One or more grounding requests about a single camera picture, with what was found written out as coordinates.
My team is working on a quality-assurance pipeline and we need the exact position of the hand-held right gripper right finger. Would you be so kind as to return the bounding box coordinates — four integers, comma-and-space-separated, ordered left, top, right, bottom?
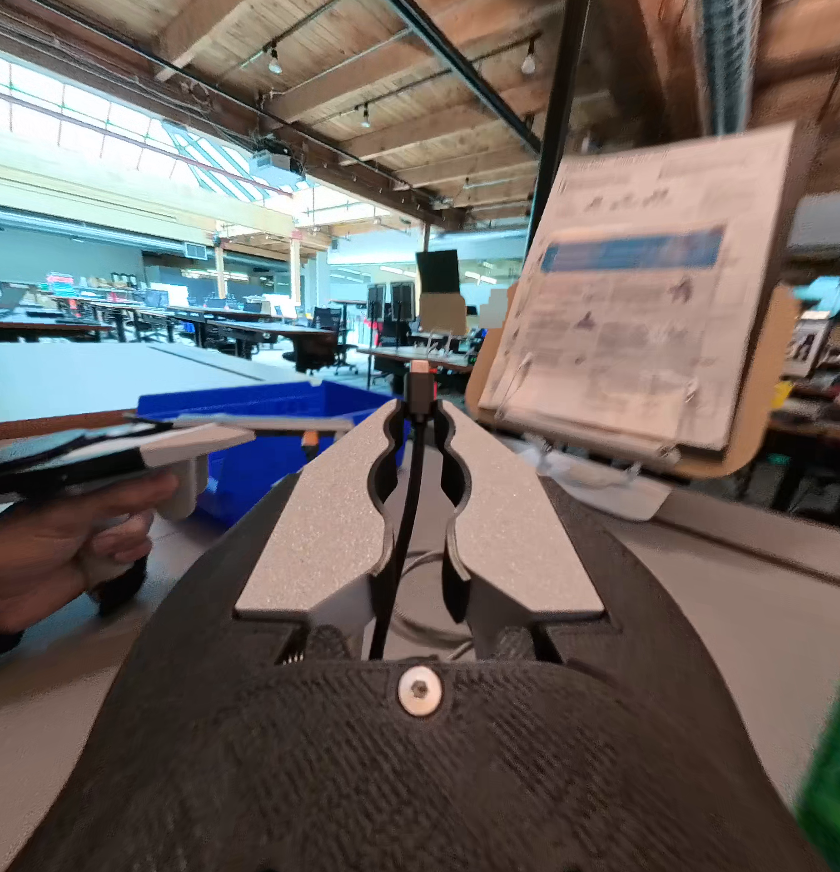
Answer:
435, 400, 606, 660

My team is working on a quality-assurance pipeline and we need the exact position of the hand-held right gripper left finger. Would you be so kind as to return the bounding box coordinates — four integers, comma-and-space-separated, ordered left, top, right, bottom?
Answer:
234, 398, 405, 634

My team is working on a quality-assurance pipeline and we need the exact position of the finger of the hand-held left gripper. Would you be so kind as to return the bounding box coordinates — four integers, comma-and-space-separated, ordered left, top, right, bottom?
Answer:
123, 413, 260, 431
139, 422, 258, 523

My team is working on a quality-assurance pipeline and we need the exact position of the blue plastic bin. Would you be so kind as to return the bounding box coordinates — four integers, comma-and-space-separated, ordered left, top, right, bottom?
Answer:
137, 380, 413, 525

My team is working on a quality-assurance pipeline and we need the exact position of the braided grey cable orange plug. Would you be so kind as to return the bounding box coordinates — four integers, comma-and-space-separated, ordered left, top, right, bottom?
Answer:
393, 550, 477, 663

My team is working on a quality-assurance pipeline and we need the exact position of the thick black cable orange plug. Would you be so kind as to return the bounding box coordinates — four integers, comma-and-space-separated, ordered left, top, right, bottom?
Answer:
367, 360, 436, 662

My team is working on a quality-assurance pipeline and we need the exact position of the green divided plastic bin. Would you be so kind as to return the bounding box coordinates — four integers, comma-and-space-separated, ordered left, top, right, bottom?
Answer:
795, 654, 840, 872

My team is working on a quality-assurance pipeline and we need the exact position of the background wooden desk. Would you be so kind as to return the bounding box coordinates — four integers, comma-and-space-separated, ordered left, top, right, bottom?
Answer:
357, 344, 475, 396

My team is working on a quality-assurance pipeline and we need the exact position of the grey desk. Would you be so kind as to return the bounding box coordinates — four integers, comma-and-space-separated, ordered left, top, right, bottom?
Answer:
0, 450, 840, 852

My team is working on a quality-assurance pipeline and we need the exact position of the person's left hand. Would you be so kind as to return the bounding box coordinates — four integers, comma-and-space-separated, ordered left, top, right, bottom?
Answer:
0, 470, 180, 636

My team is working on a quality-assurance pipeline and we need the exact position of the grey neighbouring table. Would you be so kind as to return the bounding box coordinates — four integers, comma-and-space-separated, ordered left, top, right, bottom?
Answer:
0, 341, 312, 442

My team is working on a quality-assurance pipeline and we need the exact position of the black office chair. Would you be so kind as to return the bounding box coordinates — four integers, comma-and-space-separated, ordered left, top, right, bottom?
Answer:
293, 307, 359, 376

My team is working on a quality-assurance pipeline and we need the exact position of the blue banner printed sheet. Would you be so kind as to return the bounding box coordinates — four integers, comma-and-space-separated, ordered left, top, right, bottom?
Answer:
488, 228, 727, 416

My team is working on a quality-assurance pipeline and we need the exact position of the beige upright board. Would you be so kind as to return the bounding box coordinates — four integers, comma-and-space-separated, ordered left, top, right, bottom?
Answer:
420, 293, 467, 335

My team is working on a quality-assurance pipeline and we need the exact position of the black upright panel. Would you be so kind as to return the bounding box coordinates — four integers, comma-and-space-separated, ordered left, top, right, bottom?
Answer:
416, 250, 460, 294

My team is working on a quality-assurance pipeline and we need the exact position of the instruction sheet on stand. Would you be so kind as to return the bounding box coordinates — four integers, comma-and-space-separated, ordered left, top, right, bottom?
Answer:
464, 123, 802, 522

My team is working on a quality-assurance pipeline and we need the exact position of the black metal pole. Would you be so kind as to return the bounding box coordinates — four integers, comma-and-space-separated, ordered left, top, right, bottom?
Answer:
525, 0, 592, 256

